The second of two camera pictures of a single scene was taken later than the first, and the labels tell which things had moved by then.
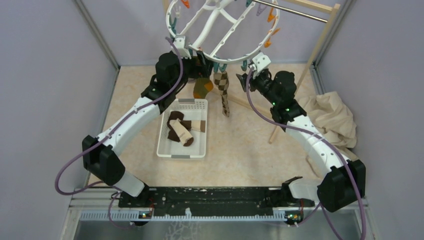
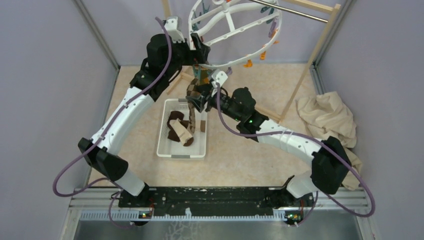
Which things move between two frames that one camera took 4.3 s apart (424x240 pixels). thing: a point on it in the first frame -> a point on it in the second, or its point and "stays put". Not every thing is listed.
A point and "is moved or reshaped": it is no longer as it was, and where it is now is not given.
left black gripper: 199,70 -> 198,56
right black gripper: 252,81 -> 199,101
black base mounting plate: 214,201 stays put
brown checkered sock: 221,81 is moved or reshaped
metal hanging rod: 288,10 stays put
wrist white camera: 261,62 -> 219,76
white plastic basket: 193,109 stays put
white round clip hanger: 236,25 -> 210,64
